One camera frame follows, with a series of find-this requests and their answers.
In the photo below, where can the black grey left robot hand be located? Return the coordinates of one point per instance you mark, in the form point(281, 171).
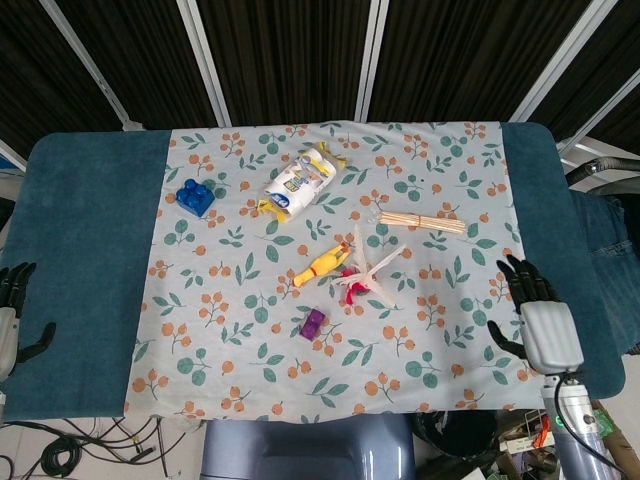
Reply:
point(7, 335)

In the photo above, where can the black grey right robot hand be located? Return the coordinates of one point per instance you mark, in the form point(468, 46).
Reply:
point(550, 335)

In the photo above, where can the white feather shuttlecock red base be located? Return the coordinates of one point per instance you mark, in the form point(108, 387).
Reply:
point(367, 280)

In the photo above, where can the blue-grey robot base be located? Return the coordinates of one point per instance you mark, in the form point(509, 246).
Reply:
point(300, 450)

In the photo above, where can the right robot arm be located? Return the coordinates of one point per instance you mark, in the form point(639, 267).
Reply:
point(580, 435)

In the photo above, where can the blue denim covered seat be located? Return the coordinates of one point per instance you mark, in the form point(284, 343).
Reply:
point(610, 260)

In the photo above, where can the green circuit board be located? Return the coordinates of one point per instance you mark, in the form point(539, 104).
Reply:
point(606, 422)

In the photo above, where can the cardboard box of parts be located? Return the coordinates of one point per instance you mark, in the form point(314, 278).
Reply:
point(520, 445)

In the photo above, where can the teal table cover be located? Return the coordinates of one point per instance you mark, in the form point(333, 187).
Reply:
point(90, 225)

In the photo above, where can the black bin bag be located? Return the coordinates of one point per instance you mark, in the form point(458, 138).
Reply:
point(455, 435)

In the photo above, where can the bamboo skewer bundle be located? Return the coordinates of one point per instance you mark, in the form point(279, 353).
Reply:
point(425, 221)

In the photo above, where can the blue toy building block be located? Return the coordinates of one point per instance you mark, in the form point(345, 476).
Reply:
point(195, 200)

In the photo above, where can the purple toy building block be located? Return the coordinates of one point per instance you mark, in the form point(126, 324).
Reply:
point(313, 325)

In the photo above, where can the yellow rubber chicken toy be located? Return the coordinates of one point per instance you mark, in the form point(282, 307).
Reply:
point(320, 265)

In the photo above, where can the floral leaf and berry tablecloth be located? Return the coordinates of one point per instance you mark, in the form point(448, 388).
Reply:
point(250, 350)

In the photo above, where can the dark white-framed screen panel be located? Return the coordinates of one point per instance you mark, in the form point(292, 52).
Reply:
point(615, 75)
point(450, 55)
point(40, 75)
point(290, 55)
point(150, 55)

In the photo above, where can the white yellow snack package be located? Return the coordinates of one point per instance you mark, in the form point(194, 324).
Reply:
point(300, 182)

